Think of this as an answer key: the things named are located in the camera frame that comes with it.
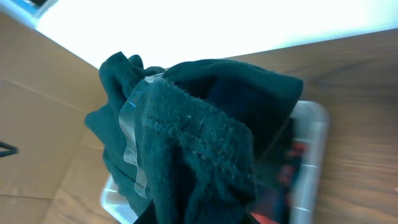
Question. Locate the dark navy fleece garment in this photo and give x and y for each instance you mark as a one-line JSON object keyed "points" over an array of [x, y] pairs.
{"points": [[186, 144]]}

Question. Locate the red black plaid shirt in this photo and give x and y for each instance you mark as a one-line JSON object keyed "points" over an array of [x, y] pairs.
{"points": [[275, 187]]}

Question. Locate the clear plastic storage bin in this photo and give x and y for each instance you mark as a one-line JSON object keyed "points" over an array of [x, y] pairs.
{"points": [[311, 129]]}

